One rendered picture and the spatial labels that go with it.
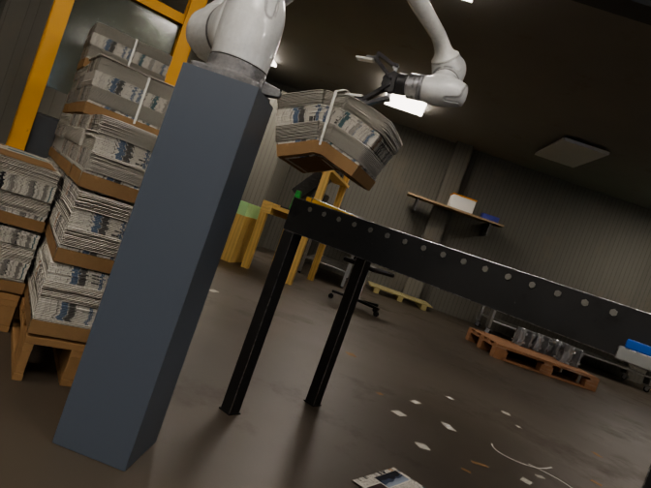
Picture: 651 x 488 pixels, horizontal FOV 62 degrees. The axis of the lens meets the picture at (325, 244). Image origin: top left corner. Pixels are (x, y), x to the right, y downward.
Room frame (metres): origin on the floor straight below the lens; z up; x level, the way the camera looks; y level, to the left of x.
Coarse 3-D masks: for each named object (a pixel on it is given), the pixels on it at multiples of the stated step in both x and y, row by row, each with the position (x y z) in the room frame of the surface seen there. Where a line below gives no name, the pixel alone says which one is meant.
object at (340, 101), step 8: (328, 96) 1.89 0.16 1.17; (336, 96) 1.88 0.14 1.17; (344, 96) 1.87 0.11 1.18; (328, 104) 1.89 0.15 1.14; (336, 104) 1.88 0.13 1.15; (344, 104) 1.87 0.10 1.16; (336, 112) 1.87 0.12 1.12; (320, 120) 1.88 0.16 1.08; (328, 120) 1.87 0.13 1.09; (336, 120) 1.87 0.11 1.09; (320, 128) 1.87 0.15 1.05; (328, 128) 1.87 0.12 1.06; (320, 136) 1.87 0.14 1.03
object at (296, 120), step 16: (288, 96) 1.93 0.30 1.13; (304, 96) 1.91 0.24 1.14; (320, 96) 1.89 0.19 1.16; (288, 112) 1.92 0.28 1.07; (304, 112) 1.90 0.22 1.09; (320, 112) 1.89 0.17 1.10; (288, 128) 1.91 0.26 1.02; (304, 128) 1.89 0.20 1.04; (288, 160) 1.94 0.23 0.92; (304, 160) 1.95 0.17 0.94; (320, 160) 1.96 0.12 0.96
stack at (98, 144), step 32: (64, 128) 2.43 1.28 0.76; (96, 128) 1.64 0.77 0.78; (128, 128) 1.61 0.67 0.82; (96, 160) 1.58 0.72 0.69; (128, 160) 1.63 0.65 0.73; (64, 192) 1.86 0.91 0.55; (96, 192) 1.62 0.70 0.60; (64, 224) 1.62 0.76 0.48; (96, 224) 1.62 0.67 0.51; (96, 256) 1.64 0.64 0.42; (32, 288) 1.78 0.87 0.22; (64, 288) 1.60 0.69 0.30; (96, 288) 1.66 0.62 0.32; (64, 320) 1.62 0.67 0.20; (64, 352) 1.72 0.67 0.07; (64, 384) 1.65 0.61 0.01
